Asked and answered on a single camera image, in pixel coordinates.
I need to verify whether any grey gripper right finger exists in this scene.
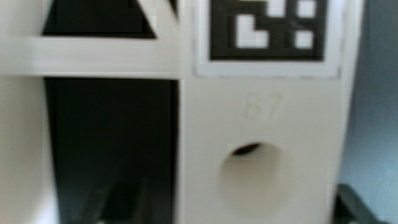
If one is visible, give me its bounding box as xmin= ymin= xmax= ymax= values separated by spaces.
xmin=336 ymin=184 xmax=389 ymax=224

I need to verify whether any white chair back part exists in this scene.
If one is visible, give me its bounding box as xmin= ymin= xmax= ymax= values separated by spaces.
xmin=0 ymin=0 xmax=365 ymax=224

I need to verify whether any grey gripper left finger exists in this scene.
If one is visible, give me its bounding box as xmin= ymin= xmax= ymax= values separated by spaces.
xmin=77 ymin=179 xmax=150 ymax=224

